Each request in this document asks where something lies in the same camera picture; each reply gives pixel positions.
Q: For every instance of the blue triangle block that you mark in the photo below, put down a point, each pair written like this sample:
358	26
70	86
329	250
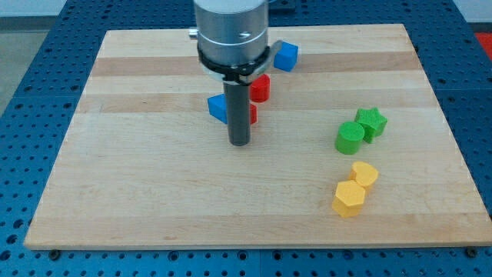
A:
217	107

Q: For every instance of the red cylinder block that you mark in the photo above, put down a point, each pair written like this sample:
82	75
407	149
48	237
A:
260	89

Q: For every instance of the yellow hexagon block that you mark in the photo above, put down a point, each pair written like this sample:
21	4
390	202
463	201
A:
349	199

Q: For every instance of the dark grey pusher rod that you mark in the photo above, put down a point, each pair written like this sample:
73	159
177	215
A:
238	114

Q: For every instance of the green cylinder block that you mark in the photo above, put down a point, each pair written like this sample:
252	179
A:
349	138

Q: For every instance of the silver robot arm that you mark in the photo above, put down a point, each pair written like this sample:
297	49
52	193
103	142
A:
232	44

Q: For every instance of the blue cube block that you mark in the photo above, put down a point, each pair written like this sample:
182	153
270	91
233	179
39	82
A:
286	58

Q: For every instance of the wooden board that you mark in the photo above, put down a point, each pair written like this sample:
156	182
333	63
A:
144	166

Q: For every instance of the yellow heart block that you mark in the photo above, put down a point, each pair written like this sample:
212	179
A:
364	174

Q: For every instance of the green star block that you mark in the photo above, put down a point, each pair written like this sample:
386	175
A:
372	121

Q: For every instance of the red star block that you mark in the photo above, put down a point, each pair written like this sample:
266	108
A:
253	114

